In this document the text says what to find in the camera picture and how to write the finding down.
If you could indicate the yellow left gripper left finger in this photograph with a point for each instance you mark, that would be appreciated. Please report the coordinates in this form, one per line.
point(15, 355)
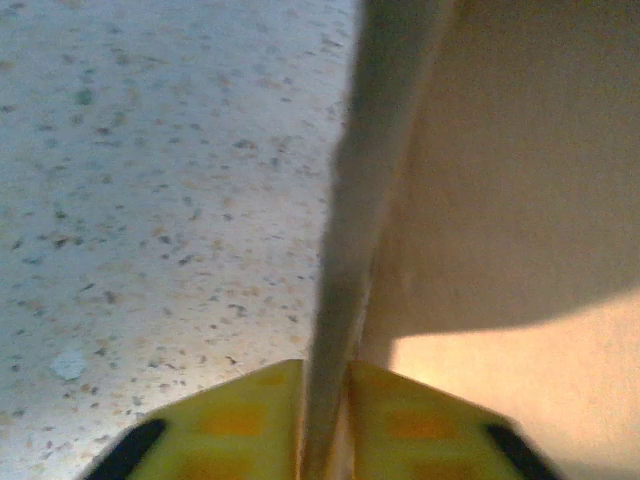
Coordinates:
point(225, 435)

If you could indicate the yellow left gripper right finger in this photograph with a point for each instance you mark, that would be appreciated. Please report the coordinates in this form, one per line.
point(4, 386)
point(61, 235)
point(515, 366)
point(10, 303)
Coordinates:
point(425, 440)

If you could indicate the brown cardboard box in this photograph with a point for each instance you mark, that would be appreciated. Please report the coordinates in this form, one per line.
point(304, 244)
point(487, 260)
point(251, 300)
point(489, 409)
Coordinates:
point(500, 150)

